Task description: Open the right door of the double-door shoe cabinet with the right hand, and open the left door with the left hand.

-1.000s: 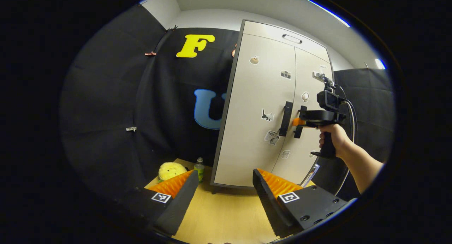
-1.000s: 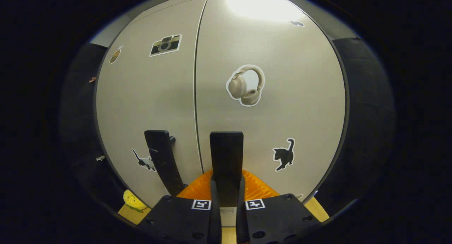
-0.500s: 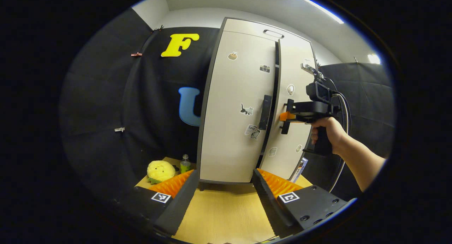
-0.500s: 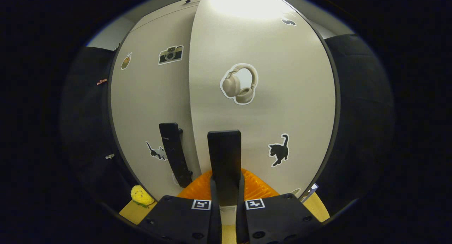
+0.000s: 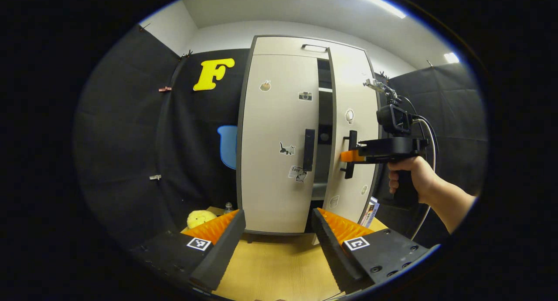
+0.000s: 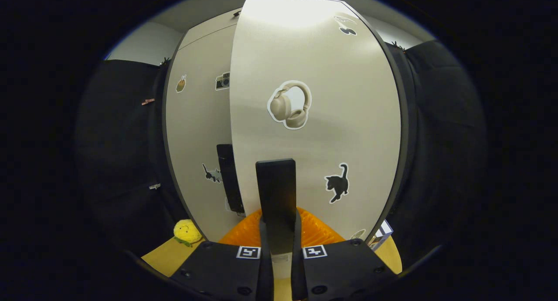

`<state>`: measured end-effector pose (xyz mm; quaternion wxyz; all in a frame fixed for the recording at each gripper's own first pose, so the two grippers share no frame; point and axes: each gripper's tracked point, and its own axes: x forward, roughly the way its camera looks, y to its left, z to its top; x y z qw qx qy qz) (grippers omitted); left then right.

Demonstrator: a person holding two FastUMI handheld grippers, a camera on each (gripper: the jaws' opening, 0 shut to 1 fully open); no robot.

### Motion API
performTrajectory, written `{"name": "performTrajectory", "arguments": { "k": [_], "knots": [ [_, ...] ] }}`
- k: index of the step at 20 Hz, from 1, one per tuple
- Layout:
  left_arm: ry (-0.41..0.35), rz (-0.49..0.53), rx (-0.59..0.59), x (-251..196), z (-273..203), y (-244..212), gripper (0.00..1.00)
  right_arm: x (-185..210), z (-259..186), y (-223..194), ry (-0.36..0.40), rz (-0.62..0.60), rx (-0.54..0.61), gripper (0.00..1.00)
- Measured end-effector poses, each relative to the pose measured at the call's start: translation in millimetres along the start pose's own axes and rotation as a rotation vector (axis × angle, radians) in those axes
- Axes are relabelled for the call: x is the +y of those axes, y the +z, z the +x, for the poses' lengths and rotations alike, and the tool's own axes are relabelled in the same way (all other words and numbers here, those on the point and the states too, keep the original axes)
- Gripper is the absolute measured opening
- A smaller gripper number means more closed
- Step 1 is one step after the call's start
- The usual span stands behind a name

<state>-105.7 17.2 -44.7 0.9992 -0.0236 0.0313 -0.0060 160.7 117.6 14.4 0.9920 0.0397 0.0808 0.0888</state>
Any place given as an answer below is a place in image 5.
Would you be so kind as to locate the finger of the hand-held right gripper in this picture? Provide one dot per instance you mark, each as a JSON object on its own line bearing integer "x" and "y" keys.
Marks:
{"x": 351, "y": 156}

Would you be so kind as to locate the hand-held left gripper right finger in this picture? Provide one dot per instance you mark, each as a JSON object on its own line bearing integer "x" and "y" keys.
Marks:
{"x": 333, "y": 257}

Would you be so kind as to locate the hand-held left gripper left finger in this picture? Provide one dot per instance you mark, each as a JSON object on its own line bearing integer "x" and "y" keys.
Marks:
{"x": 218, "y": 257}

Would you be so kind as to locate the white double-door shoe cabinet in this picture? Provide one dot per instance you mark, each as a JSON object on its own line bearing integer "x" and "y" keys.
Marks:
{"x": 324, "y": 113}

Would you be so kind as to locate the white cabinet door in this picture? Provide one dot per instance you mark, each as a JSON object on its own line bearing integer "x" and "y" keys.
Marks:
{"x": 357, "y": 100}
{"x": 274, "y": 131}

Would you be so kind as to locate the yellow plush toy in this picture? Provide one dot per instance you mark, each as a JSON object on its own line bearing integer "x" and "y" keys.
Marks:
{"x": 199, "y": 217}

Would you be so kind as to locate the small clear bottle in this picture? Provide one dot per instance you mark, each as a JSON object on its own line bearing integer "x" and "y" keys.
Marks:
{"x": 228, "y": 208}

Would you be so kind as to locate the white printed box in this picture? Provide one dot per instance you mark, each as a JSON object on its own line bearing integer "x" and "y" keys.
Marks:
{"x": 371, "y": 211}

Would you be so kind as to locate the short ceiling light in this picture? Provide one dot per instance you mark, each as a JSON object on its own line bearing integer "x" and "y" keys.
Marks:
{"x": 451, "y": 57}

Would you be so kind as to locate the black backdrop cloth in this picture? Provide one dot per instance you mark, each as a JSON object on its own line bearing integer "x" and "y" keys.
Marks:
{"x": 122, "y": 140}

